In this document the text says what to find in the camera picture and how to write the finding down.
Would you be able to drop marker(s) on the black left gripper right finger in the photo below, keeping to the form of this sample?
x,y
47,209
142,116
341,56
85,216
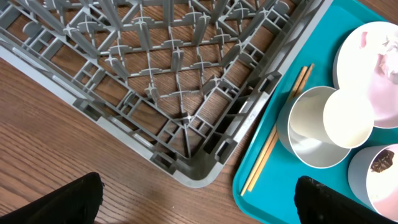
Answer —
x,y
319,204

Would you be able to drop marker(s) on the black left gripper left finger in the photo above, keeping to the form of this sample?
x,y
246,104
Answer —
x,y
77,202

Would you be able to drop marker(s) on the pink bowl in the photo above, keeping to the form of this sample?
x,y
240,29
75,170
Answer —
x,y
377,190

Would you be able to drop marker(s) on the brown food scrap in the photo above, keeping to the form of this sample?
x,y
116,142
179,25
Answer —
x,y
383,161

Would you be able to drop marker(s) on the white paper cup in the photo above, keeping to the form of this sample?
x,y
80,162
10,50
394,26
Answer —
x,y
340,117

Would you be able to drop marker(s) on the white tissue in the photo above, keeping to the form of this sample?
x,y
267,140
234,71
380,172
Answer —
x,y
386,48

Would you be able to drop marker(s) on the grey dishwasher rack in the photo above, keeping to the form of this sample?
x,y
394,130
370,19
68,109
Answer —
x,y
179,82

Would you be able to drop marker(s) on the teal serving tray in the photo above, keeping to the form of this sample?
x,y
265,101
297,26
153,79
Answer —
x,y
264,185

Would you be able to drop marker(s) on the grey small bowl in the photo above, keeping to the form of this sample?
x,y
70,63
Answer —
x,y
311,152

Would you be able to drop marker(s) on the large white plate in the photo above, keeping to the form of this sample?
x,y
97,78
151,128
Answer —
x,y
355,67

